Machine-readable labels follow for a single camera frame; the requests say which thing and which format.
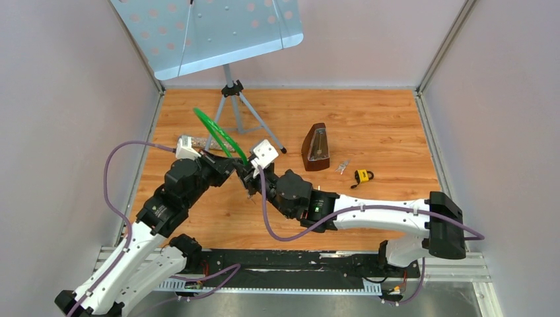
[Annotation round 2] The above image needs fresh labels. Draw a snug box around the glittery silver microphone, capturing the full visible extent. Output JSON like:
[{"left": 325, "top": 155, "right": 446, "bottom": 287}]
[{"left": 178, "top": 135, "right": 221, "bottom": 150}]

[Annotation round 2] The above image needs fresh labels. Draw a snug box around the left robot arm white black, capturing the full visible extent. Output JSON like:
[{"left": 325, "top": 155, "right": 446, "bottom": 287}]
[{"left": 55, "top": 151, "right": 241, "bottom": 316}]

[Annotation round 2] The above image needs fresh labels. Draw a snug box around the yellow padlock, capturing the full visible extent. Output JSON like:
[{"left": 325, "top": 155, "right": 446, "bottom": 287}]
[{"left": 350, "top": 169, "right": 374, "bottom": 189}]

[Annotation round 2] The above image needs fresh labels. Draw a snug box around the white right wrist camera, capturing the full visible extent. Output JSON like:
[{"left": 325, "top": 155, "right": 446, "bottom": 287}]
[{"left": 249, "top": 139, "right": 279, "bottom": 178}]

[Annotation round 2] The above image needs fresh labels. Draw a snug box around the green cable lock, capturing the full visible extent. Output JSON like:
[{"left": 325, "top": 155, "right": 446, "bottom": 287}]
[{"left": 193, "top": 108, "right": 248, "bottom": 164}]

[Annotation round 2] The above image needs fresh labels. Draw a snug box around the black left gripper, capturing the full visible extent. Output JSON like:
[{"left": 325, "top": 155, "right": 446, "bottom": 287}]
[{"left": 183, "top": 149, "right": 241, "bottom": 209}]

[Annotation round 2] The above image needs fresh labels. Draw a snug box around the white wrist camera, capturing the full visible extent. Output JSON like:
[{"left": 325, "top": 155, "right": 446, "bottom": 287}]
[
  {"left": 175, "top": 135, "right": 201, "bottom": 160},
  {"left": 249, "top": 139, "right": 279, "bottom": 178}
]

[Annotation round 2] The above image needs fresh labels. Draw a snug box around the light blue music stand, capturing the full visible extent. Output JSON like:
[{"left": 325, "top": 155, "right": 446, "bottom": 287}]
[{"left": 111, "top": 0, "right": 304, "bottom": 153}]

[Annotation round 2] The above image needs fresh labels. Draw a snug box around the brown wooden metronome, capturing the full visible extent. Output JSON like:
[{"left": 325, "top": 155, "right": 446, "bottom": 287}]
[{"left": 301, "top": 122, "right": 330, "bottom": 172}]

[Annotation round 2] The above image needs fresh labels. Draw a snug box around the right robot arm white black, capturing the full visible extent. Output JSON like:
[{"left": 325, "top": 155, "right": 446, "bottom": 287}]
[{"left": 236, "top": 165, "right": 466, "bottom": 276}]

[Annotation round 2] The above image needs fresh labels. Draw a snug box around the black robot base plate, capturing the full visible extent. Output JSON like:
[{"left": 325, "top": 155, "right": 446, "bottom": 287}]
[{"left": 181, "top": 249, "right": 419, "bottom": 290}]

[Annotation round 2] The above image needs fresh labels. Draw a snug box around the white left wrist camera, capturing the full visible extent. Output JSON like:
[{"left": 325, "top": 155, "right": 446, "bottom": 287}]
[{"left": 175, "top": 135, "right": 201, "bottom": 160}]

